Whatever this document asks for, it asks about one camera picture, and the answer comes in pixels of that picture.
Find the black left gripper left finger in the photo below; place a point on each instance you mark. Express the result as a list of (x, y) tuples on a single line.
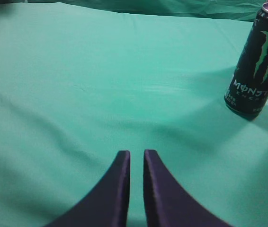
[(106, 205)]

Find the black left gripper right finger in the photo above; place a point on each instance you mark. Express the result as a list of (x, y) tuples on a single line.
[(167, 203)]

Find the green tablecloth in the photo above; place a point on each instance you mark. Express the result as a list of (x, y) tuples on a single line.
[(78, 84)]

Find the black Monster energy can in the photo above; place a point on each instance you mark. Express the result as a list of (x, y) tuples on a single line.
[(248, 90)]

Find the green backdrop cloth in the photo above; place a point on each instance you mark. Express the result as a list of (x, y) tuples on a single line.
[(243, 10)]

